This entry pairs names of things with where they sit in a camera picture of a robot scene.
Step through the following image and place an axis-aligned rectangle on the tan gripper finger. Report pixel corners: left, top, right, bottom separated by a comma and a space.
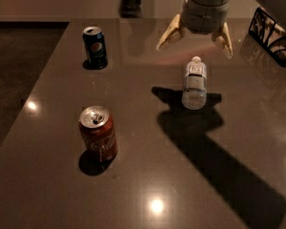
156, 14, 185, 51
212, 23, 234, 59

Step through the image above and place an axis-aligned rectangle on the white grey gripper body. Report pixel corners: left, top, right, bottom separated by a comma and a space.
181, 0, 230, 34

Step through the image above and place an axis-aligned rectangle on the clear plastic water bottle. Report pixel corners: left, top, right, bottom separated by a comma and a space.
182, 56, 207, 110

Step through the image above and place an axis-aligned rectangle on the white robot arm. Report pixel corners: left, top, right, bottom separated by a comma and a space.
156, 0, 286, 58

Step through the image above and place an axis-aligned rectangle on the blue Pepsi can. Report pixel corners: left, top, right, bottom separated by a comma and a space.
82, 26, 108, 70

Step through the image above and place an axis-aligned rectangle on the red Coca-Cola can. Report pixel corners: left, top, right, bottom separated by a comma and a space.
79, 106, 117, 163

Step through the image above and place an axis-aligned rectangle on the black wire basket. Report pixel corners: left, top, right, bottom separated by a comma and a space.
249, 7, 286, 68

